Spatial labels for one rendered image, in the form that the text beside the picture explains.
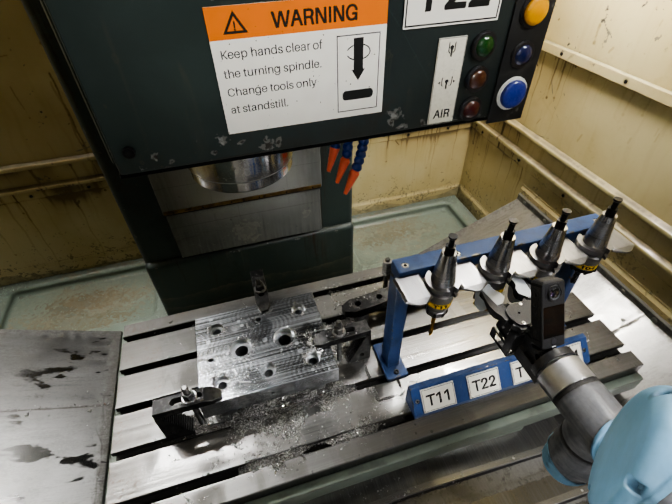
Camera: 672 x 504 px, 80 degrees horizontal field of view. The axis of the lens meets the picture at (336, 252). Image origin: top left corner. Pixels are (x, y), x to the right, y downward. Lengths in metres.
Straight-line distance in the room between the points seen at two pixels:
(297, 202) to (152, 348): 0.57
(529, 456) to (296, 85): 1.01
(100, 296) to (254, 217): 0.80
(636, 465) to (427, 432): 0.62
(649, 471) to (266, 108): 0.41
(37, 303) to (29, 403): 0.58
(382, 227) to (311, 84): 1.49
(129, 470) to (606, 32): 1.53
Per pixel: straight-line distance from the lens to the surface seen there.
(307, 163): 1.19
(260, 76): 0.39
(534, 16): 0.49
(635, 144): 1.34
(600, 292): 1.45
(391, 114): 0.45
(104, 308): 1.77
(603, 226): 0.90
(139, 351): 1.15
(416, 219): 1.93
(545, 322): 0.72
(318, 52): 0.40
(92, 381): 1.48
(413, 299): 0.72
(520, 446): 1.18
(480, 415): 0.99
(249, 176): 0.58
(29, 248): 1.89
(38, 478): 1.35
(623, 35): 1.37
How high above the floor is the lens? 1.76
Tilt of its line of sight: 43 degrees down
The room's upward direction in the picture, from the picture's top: 1 degrees counter-clockwise
